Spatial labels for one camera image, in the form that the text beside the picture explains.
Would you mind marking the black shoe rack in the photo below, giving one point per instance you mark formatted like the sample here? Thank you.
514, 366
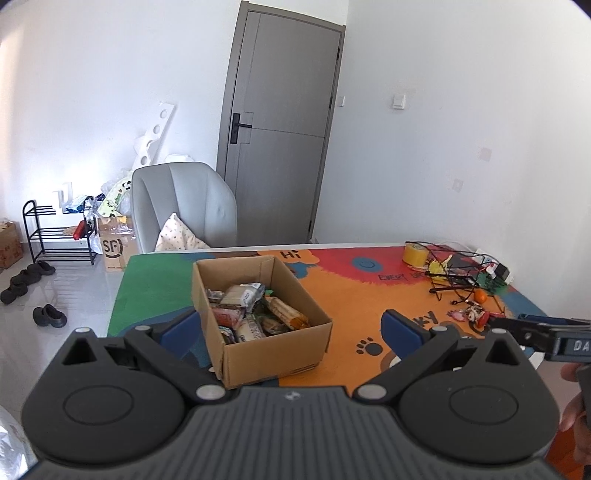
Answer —
55, 230

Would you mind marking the dark flat device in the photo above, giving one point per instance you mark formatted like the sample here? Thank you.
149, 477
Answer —
461, 261

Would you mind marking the white plastic holder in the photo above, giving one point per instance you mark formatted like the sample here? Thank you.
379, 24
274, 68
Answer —
62, 198

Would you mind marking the green white plastic bag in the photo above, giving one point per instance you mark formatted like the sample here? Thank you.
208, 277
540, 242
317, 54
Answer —
115, 196

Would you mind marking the grey door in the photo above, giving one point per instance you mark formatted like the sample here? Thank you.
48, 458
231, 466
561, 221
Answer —
281, 161

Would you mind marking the grey upholstered chair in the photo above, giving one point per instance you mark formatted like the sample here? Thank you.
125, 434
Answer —
194, 203

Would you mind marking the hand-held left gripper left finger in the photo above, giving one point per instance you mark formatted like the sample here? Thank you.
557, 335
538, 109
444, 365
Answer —
182, 330

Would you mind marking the brown carton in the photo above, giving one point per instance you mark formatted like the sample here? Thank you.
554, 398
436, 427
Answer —
9, 247

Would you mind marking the white foam board with holes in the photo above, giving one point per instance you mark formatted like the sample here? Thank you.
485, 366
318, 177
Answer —
154, 134

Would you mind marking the cardboard box with black logo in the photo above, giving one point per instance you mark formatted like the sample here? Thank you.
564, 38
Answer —
113, 249

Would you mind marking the black metal stand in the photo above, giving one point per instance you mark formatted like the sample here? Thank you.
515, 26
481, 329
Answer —
452, 290

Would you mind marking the small orange fruit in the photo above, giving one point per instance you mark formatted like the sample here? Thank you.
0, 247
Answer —
480, 296

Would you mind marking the green circuit board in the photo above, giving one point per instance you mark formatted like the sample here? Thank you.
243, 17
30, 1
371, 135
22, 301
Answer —
490, 282

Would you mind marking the person's right hand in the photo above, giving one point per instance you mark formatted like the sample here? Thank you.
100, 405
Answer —
569, 371

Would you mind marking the white dotted cushion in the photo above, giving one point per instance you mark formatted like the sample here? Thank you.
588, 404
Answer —
178, 235

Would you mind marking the white light switch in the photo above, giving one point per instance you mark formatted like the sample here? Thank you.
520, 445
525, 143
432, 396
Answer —
399, 101

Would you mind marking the black power adapter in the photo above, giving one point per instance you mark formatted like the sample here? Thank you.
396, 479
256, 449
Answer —
502, 273

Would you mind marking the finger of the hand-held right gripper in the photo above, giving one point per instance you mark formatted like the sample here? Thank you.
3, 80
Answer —
533, 317
526, 334

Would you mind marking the pile of snack packets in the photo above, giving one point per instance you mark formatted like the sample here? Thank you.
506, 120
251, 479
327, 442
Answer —
249, 330

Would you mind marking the yellow tape roll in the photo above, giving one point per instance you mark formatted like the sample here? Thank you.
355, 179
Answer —
415, 256

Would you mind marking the small red item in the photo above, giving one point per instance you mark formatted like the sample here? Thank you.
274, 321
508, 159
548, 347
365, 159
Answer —
81, 230

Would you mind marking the yellow plastic toy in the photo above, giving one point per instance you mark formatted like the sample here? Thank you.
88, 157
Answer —
436, 267

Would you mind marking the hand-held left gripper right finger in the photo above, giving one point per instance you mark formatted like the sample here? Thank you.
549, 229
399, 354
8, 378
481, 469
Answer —
401, 330

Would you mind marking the black shoe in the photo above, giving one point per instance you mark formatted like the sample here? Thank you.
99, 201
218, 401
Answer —
13, 294
22, 278
48, 317
41, 267

